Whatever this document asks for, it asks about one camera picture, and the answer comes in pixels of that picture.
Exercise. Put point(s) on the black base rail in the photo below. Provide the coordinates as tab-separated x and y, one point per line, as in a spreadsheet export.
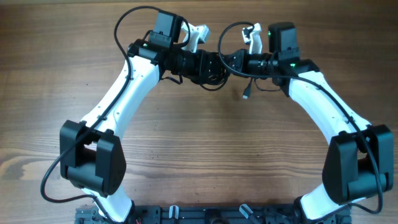
217	214

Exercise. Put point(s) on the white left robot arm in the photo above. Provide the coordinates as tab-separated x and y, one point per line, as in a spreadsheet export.
91	155

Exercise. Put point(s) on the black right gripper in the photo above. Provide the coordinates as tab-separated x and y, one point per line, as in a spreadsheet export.
242	56

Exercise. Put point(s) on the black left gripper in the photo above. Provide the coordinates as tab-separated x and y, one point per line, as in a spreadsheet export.
203	65

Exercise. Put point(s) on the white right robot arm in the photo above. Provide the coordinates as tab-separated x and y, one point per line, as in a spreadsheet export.
359	162

